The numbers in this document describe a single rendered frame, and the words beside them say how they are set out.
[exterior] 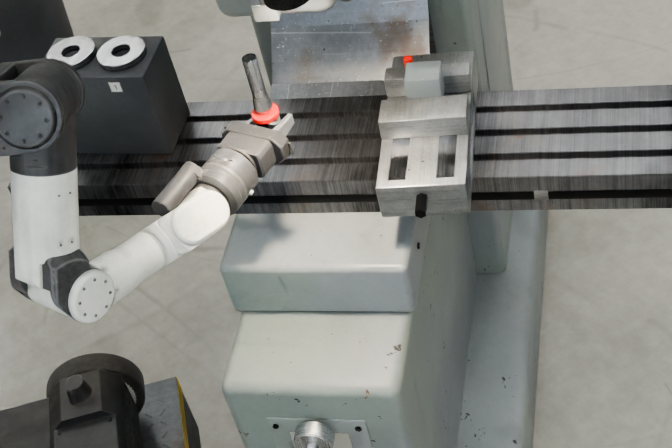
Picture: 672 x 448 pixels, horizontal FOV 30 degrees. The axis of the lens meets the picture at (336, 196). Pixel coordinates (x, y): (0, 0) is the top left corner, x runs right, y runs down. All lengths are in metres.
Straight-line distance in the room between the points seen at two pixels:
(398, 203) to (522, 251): 1.04
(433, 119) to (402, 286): 0.29
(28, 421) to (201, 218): 0.81
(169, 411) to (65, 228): 1.02
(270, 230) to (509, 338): 0.85
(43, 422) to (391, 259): 0.81
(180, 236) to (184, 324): 1.52
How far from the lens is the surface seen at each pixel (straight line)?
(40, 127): 1.65
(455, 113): 2.11
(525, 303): 2.98
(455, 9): 2.53
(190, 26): 4.44
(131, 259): 1.87
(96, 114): 2.34
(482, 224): 2.93
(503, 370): 2.86
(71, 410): 2.50
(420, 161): 2.09
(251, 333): 2.26
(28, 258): 1.76
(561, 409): 3.03
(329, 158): 2.24
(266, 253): 2.22
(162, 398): 2.73
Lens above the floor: 2.45
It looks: 43 degrees down
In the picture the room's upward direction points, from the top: 15 degrees counter-clockwise
